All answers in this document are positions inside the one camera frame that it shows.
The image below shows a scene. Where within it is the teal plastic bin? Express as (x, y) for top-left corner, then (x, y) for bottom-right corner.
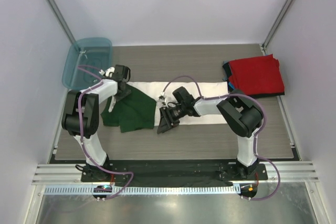
(62, 37), (112, 90)

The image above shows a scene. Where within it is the folded red t-shirt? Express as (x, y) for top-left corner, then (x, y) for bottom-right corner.
(228, 54), (285, 95)

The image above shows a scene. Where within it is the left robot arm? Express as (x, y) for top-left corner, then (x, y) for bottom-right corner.
(61, 65), (131, 182)

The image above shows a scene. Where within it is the white slotted cable duct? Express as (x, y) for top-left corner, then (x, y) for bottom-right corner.
(44, 184), (240, 196)

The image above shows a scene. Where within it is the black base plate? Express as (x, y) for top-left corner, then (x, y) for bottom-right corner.
(76, 159), (268, 186)

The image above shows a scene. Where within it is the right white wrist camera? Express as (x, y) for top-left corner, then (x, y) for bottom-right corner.
(157, 92), (167, 108)

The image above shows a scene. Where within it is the folded blue t-shirt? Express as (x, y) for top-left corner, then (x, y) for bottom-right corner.
(222, 61), (235, 92)

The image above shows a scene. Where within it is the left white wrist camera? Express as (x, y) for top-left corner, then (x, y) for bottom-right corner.
(99, 67), (115, 78)

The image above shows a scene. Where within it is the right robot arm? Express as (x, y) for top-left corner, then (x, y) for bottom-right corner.
(157, 87), (264, 180)

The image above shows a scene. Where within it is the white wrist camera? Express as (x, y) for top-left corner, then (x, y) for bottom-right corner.
(99, 67), (115, 78)
(157, 92), (167, 108)

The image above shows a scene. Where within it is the white and green t-shirt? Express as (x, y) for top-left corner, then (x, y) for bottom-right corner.
(100, 80), (229, 133)

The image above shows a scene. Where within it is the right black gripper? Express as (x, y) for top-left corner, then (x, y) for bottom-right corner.
(157, 103), (187, 134)

